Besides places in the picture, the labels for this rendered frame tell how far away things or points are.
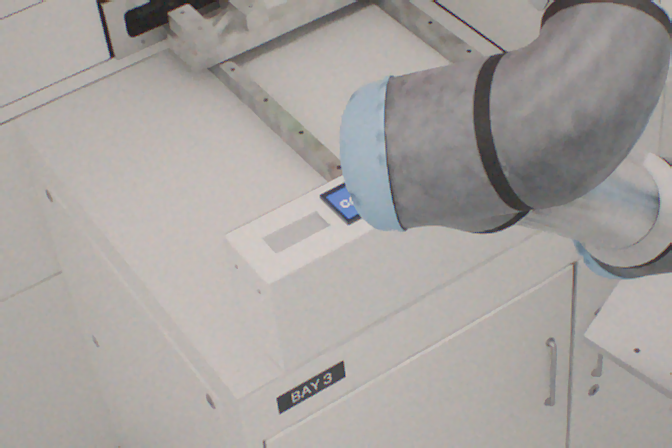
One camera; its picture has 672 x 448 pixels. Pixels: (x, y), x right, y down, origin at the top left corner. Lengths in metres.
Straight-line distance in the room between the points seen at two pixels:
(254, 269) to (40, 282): 0.75
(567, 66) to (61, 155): 1.02
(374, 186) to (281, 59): 0.94
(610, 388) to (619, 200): 0.79
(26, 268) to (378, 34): 0.63
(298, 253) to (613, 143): 0.55
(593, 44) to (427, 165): 0.14
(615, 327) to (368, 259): 0.29
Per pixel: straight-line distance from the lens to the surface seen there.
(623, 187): 1.22
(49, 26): 1.87
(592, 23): 0.95
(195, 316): 1.56
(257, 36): 1.89
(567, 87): 0.93
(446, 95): 0.96
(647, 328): 1.52
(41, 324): 2.15
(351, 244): 1.42
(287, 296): 1.41
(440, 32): 1.89
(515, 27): 1.85
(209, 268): 1.62
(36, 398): 2.25
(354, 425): 1.62
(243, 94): 1.83
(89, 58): 1.92
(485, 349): 1.69
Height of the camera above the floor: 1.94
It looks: 43 degrees down
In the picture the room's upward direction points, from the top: 7 degrees counter-clockwise
